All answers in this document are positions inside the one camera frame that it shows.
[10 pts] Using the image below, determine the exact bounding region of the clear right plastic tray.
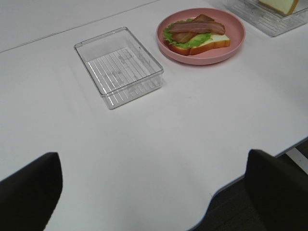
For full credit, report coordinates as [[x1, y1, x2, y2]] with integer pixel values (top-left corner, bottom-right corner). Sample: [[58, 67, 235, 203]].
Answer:
[[226, 0, 308, 37]]

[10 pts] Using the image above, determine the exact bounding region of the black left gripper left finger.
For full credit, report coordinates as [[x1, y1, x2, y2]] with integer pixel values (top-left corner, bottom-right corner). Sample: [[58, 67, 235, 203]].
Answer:
[[0, 153, 63, 231]]

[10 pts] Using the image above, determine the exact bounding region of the clear left plastic tray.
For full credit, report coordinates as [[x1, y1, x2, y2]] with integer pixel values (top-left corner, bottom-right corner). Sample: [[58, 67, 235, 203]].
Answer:
[[74, 27, 164, 109]]

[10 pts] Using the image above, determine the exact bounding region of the bacon strip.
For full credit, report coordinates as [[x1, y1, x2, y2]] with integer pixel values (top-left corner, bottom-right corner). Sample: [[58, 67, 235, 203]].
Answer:
[[171, 14, 214, 43], [169, 21, 225, 35]]

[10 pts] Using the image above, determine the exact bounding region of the pink round plate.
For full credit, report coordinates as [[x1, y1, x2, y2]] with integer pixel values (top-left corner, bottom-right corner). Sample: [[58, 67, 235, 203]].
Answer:
[[156, 8, 245, 65]]

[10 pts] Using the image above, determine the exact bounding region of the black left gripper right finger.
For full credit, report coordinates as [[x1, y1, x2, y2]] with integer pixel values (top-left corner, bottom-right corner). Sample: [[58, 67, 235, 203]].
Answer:
[[244, 149, 308, 231]]

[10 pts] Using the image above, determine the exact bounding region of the clear plastic tray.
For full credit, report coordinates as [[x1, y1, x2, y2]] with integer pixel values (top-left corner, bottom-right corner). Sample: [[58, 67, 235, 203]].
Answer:
[[226, 0, 308, 37], [74, 27, 164, 109]]

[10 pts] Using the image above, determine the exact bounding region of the bread slice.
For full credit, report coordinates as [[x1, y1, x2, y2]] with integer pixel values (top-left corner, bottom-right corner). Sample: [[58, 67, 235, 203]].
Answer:
[[164, 33, 231, 56], [258, 0, 298, 16]]

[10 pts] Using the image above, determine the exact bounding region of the green lettuce leaf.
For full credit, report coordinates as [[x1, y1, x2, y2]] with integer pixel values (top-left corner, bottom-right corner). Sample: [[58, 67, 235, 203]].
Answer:
[[163, 17, 215, 49]]

